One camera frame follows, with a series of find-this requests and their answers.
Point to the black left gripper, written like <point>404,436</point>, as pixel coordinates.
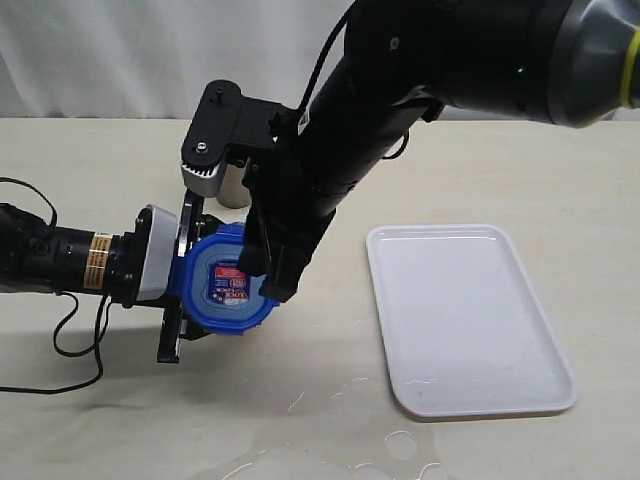
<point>194,225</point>

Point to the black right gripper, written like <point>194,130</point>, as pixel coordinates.
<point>292,173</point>

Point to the blue plastic lid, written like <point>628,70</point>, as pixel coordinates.
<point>216,295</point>

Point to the stainless steel cup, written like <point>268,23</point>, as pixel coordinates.
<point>232,193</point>

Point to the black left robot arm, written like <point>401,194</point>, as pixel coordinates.
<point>39,256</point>

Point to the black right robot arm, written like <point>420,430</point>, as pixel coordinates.
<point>567,63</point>

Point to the white plastic tray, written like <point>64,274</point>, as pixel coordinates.
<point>463,331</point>

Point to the white backdrop curtain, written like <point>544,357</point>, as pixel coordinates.
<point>153,59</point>

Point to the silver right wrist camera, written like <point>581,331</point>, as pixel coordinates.
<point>201,175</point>

